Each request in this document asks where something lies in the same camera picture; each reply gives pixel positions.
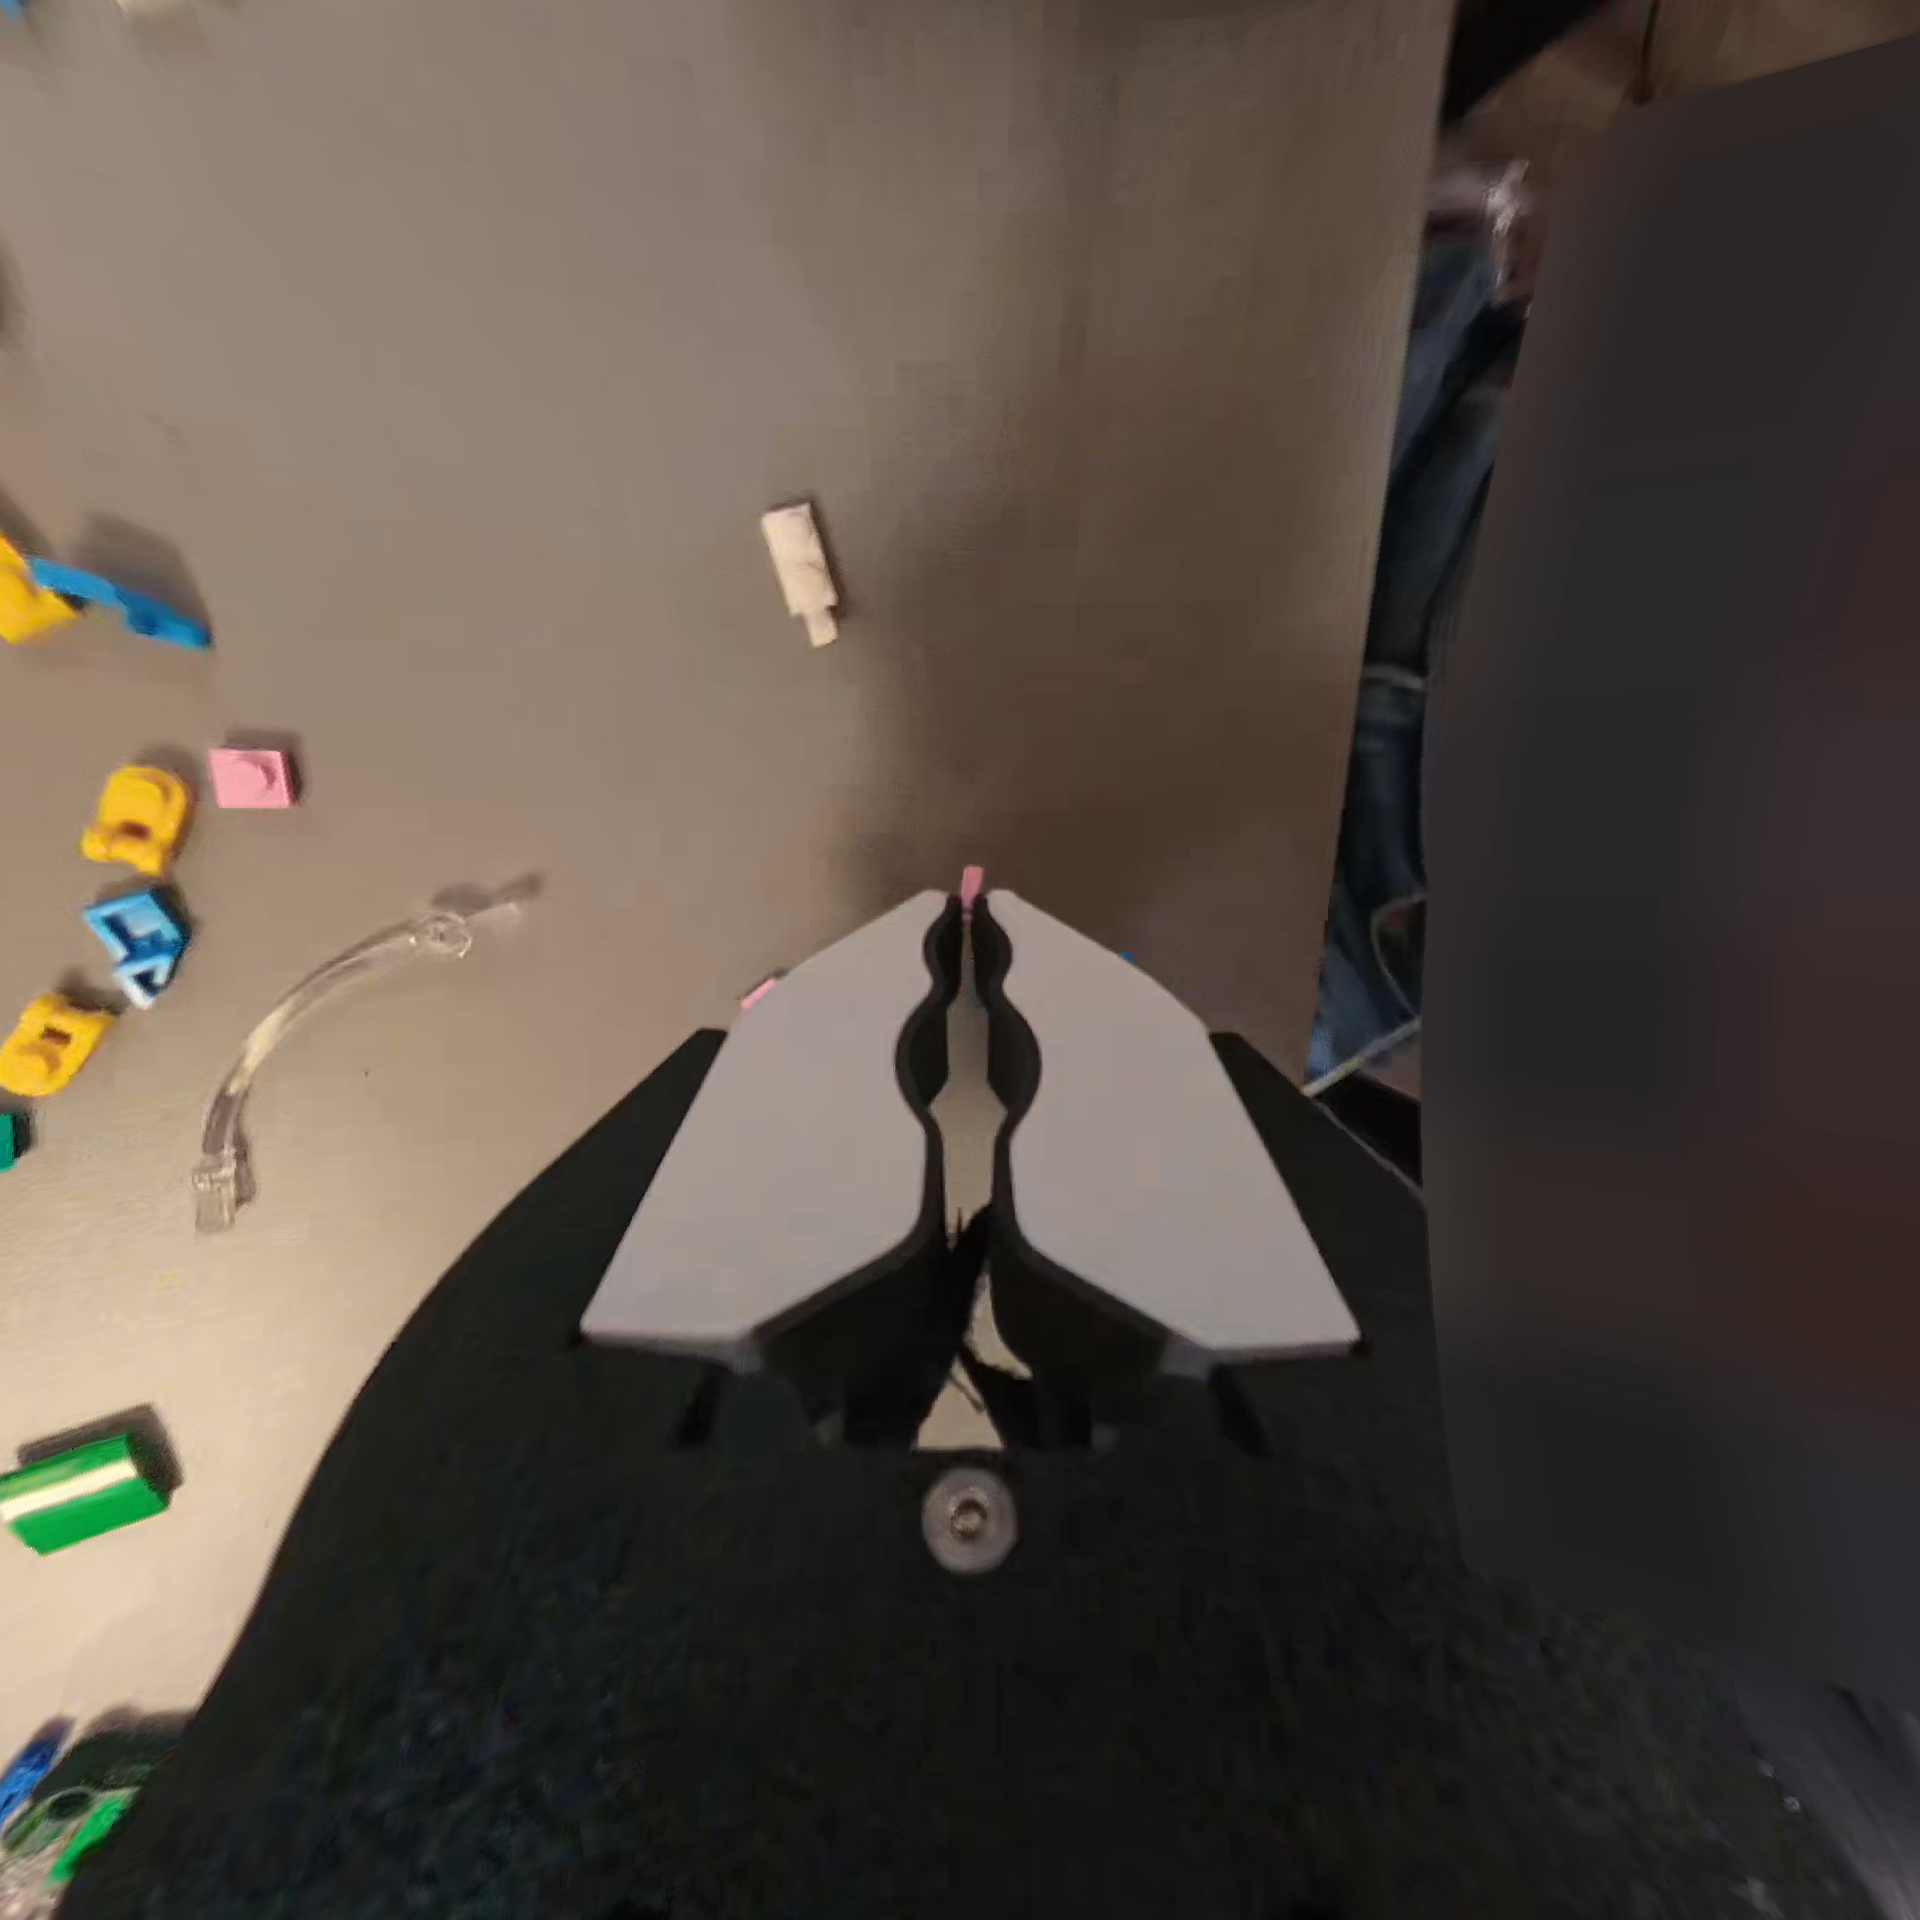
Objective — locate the green white striped lego brick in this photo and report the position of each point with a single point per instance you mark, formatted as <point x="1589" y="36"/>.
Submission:
<point x="87" y="1489"/>

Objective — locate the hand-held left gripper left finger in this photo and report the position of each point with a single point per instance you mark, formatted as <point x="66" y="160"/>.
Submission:
<point x="816" y="1138"/>

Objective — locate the blue lego bracket piece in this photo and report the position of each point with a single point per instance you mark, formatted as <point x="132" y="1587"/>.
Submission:
<point x="137" y="944"/>

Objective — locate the pile of lego pieces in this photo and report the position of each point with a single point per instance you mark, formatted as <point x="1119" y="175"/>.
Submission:
<point x="60" y="1807"/>

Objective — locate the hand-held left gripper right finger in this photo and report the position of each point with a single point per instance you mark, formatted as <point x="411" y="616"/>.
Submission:
<point x="1154" y="1154"/>

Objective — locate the yellow lego clip piece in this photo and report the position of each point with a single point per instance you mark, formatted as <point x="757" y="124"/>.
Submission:
<point x="49" y="1042"/>
<point x="137" y="816"/>

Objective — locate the pink square lego plate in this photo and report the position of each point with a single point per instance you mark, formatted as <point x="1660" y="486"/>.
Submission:
<point x="252" y="777"/>

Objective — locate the dark green lego piece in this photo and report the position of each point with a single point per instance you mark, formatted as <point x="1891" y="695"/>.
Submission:
<point x="8" y="1138"/>

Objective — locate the blue lego plate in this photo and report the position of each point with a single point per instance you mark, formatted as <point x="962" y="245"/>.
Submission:
<point x="122" y="600"/>

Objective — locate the clear curved lego tube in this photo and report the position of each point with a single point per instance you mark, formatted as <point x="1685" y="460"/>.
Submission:
<point x="300" y="1020"/>

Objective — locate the white lego pin piece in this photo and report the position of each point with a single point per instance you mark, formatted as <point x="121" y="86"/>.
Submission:
<point x="798" y="571"/>

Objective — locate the person's jeans leg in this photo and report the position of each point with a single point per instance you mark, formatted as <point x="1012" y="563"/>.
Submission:
<point x="1424" y="600"/>

